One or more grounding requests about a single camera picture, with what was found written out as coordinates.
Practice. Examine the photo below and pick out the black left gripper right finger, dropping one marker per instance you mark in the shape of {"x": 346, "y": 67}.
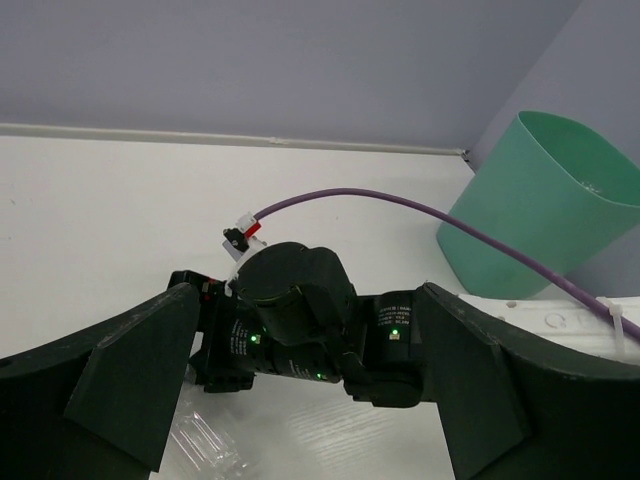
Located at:
{"x": 516, "y": 406}

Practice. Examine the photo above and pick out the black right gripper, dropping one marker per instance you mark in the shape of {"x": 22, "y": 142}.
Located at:
{"x": 289, "y": 311}

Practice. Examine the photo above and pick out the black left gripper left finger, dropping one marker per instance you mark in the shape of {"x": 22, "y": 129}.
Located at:
{"x": 99, "y": 403}

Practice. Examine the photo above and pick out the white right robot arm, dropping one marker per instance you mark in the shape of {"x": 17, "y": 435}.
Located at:
{"x": 393, "y": 353}

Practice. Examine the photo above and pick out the green plastic bin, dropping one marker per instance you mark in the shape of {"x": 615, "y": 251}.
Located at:
{"x": 554, "y": 190}

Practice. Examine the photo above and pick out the clear long plastic bottle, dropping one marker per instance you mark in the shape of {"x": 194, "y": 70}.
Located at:
{"x": 200, "y": 444}

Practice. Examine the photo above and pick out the white table edge rail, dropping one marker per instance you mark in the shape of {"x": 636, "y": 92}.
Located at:
{"x": 126, "y": 135}

